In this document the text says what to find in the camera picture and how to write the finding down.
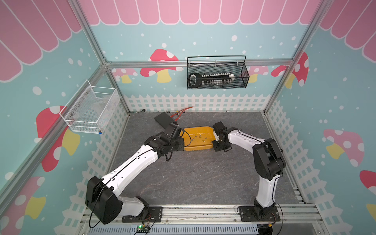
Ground white wire basket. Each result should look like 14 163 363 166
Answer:
59 80 120 135

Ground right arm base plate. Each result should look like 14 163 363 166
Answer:
237 205 281 223

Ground green circuit board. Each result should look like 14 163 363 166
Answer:
136 225 151 234

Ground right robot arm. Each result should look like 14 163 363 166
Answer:
212 122 286 221

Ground yellow plastic storage box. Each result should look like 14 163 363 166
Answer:
183 126 215 151

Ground black flat box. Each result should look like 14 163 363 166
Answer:
154 112 177 129

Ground aluminium front rail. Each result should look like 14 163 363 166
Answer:
76 204 329 235

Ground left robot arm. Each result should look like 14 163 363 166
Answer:
85 123 186 224

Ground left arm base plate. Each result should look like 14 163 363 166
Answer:
121 207 163 223

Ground socket wrench set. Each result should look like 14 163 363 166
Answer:
187 72 235 89

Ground red handled pliers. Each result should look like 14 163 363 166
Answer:
170 106 193 121

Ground black wire mesh basket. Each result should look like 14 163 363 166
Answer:
187 55 250 90

